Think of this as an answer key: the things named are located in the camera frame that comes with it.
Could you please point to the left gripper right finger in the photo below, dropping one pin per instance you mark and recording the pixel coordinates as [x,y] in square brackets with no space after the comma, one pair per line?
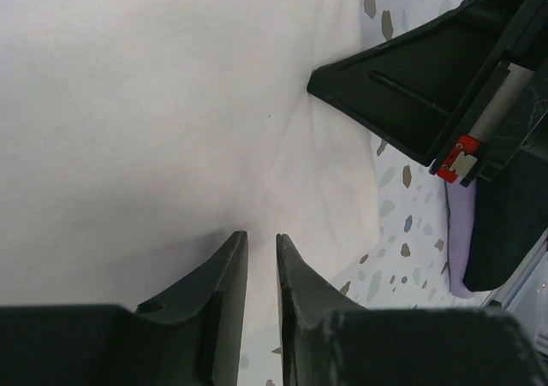
[327,339]

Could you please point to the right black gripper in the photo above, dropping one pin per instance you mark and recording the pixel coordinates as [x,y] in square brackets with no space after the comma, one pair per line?
[462,92]

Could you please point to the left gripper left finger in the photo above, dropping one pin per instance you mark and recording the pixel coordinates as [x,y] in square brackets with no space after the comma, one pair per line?
[189,334]

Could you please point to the white t-shirt red print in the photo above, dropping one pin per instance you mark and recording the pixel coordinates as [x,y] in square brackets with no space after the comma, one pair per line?
[138,135]

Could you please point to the folded lavender t-shirt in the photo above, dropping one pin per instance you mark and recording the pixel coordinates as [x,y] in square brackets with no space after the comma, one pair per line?
[461,207]

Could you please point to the folded black t-shirt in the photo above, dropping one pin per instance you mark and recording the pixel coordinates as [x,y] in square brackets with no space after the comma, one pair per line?
[510,215]

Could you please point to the aluminium frame rail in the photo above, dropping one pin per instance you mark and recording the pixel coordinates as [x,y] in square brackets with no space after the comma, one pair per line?
[524,295]

